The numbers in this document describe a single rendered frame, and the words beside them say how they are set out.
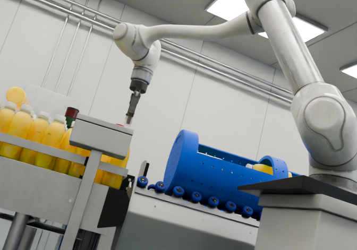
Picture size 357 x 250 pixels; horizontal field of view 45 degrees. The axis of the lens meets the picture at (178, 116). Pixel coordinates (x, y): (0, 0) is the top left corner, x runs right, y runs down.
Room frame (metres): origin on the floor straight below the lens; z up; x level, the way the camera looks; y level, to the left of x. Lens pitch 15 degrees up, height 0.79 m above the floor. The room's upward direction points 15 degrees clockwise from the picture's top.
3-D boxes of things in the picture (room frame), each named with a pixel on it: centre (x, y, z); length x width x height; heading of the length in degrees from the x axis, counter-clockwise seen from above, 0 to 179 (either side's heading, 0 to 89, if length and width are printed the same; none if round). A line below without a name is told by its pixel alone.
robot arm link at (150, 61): (1.75, 0.21, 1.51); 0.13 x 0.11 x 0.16; 151
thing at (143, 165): (1.79, 0.08, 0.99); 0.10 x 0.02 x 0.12; 9
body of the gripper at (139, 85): (1.76, 0.20, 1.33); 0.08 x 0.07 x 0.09; 9
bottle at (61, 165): (1.62, 0.37, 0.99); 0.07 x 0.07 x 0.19
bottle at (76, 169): (1.59, 0.30, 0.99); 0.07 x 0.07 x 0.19
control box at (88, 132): (1.47, 0.24, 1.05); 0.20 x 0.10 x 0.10; 99
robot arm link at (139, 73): (1.76, 0.20, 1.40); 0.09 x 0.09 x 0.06
